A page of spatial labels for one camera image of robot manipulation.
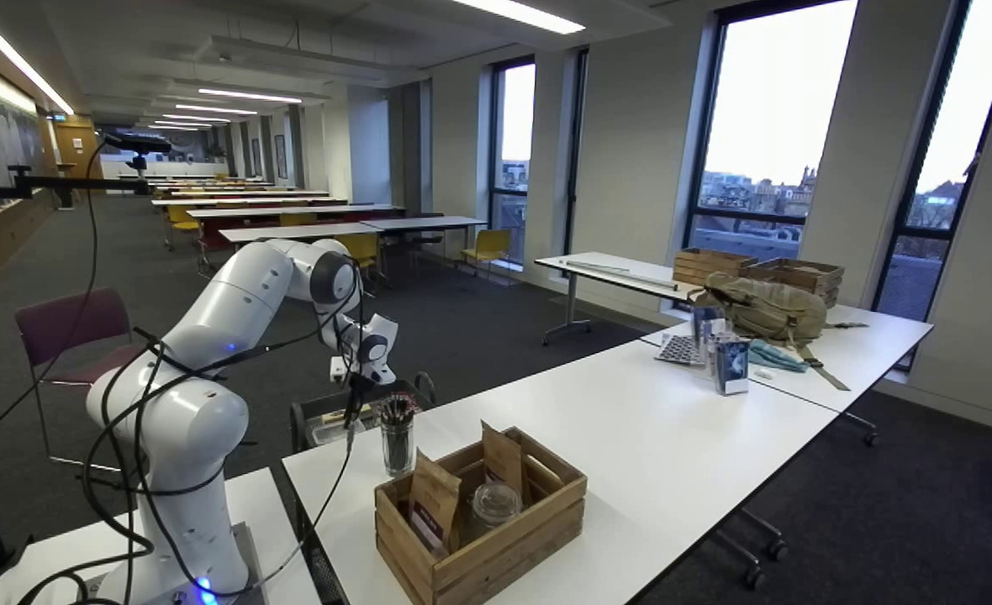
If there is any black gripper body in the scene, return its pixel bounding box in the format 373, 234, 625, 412
341, 354, 398, 397

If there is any tan white oblong object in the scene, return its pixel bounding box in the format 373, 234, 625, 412
309, 404, 379, 437

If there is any teal flat object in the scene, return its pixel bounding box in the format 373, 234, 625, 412
748, 342, 809, 378

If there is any black pen cup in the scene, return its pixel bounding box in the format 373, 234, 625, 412
377, 394, 421, 479

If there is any large brown cardboard piece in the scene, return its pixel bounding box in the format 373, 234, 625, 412
408, 448, 469, 550

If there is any yellow chair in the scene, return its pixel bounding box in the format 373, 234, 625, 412
341, 230, 386, 278
459, 230, 516, 278
163, 206, 204, 252

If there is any long white background table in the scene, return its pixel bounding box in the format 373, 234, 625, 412
217, 216, 488, 249
183, 202, 411, 225

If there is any small brown cardboard piece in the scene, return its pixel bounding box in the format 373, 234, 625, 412
479, 420, 528, 504

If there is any clear glass jar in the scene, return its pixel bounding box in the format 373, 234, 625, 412
469, 478, 526, 538

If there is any slatted wooden crate with items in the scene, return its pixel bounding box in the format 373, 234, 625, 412
370, 423, 591, 605

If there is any white folding side table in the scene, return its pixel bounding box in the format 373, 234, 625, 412
536, 249, 709, 342

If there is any maroon chair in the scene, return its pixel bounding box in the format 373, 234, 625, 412
13, 285, 143, 475

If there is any clear plastic container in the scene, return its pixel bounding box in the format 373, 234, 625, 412
690, 301, 722, 365

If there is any flat cardboard box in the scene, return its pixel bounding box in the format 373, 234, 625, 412
673, 249, 756, 290

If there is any blue white carton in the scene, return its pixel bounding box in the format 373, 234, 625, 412
714, 335, 754, 397

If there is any black boom bar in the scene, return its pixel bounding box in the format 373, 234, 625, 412
0, 165, 157, 207

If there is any ceiling light strip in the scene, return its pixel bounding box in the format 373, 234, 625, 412
450, 0, 589, 37

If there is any olive green backpack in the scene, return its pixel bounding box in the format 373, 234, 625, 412
704, 273, 833, 351

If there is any dark wooden crate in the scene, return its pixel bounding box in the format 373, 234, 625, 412
754, 255, 848, 311

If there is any black wire mesh basket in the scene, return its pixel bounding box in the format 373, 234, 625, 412
286, 372, 442, 453

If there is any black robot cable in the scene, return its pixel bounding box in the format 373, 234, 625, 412
19, 315, 366, 605

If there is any black camera on boom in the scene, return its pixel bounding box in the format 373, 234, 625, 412
97, 124, 175, 176

